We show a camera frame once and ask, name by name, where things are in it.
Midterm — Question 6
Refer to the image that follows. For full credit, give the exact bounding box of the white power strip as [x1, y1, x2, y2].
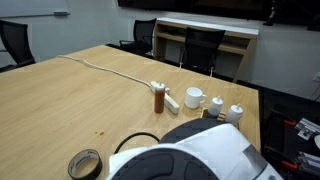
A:
[149, 81, 180, 116]

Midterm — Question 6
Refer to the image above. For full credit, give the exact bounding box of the black tape roll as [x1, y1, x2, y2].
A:
[67, 148, 103, 180]

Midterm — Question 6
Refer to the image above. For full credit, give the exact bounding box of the white power cable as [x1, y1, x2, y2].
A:
[57, 55, 153, 89]

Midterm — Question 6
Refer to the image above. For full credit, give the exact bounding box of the white whiteboard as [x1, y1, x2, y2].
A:
[0, 0, 71, 18]

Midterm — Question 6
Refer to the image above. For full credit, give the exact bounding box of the brown spice bottle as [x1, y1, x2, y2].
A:
[154, 82, 166, 115]

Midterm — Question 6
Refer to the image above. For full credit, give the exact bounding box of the orange handled tool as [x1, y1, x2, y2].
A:
[281, 159, 301, 172]
[283, 119, 297, 128]

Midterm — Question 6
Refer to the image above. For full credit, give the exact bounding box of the white ceramic mug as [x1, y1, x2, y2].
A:
[184, 86, 208, 110]

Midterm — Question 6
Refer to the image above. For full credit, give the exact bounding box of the black wall screen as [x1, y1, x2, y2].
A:
[117, 0, 320, 27]

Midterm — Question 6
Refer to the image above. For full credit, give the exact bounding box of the dark sauce squeeze bottle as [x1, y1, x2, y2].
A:
[207, 95, 224, 117]

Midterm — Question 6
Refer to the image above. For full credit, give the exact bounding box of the silver metal bracket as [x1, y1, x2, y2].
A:
[294, 117, 320, 141]

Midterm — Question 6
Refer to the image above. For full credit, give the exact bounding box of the black office chair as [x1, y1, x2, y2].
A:
[0, 19, 37, 74]
[119, 18, 157, 56]
[179, 27, 226, 77]

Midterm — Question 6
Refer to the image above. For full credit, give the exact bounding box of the silver metal rail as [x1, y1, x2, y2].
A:
[296, 151, 320, 176]

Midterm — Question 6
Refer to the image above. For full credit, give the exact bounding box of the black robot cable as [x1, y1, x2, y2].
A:
[114, 131, 161, 154]

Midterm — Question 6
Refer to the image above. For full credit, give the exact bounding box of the small wooden crate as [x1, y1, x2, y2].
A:
[200, 107, 241, 130]

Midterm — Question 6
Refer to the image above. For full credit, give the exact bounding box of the black hanging device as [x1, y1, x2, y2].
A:
[263, 0, 279, 27]

